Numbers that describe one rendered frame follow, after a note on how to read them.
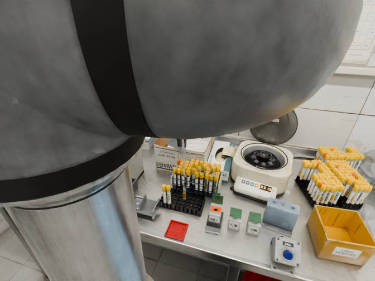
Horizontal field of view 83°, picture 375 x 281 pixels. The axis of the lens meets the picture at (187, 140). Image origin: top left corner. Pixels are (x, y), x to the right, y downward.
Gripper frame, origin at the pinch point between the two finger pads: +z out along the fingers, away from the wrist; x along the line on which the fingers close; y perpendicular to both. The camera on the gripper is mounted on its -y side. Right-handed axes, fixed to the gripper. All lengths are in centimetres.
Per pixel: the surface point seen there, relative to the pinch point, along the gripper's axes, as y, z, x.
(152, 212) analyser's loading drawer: 7.9, 20.4, 12.1
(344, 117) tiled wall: -62, 2, -52
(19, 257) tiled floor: 124, 114, 11
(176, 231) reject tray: -1.3, 25.8, 13.1
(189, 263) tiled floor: 4, 113, -22
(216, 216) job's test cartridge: -14.1, 19.1, 7.5
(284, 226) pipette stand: -37.1, 23.4, 1.0
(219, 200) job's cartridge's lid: -13.9, 16.7, 2.6
